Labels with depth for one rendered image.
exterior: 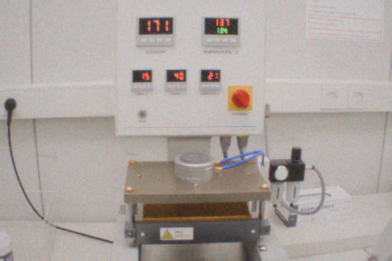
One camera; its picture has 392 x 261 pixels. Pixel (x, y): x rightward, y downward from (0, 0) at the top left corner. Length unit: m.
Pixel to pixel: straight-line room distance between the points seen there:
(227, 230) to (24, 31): 0.89
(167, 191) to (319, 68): 0.84
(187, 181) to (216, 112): 0.20
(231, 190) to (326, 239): 0.58
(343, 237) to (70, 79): 0.95
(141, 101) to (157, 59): 0.10
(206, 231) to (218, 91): 0.32
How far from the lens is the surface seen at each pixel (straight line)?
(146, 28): 1.02
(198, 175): 0.92
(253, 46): 1.04
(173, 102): 1.04
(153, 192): 0.88
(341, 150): 1.68
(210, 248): 1.06
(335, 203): 1.50
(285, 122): 1.57
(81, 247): 1.44
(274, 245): 0.93
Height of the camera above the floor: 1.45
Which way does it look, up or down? 15 degrees down
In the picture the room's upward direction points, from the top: 1 degrees clockwise
